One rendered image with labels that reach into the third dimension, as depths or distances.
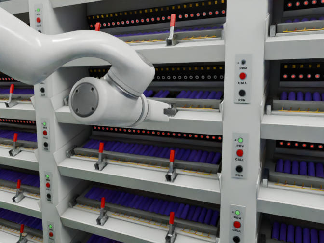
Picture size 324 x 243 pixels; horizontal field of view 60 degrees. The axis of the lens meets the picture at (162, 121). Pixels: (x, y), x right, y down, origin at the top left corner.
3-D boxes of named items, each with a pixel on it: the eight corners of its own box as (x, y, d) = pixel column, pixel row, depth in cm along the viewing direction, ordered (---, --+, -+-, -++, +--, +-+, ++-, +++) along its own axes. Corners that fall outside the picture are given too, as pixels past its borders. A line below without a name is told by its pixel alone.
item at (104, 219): (220, 269, 82) (217, 236, 76) (63, 225, 108) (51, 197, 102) (233, 219, 98) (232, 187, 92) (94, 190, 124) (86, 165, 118)
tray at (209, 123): (223, 135, 77) (222, 103, 72) (58, 122, 102) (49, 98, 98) (237, 105, 93) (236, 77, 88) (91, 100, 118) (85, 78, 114)
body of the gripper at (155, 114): (110, 123, 64) (135, 125, 75) (149, 126, 60) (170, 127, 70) (112, 90, 64) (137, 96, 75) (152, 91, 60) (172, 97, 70)
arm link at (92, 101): (127, 76, 60) (102, 108, 63) (86, 61, 49) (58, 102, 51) (152, 101, 58) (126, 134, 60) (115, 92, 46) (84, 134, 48)
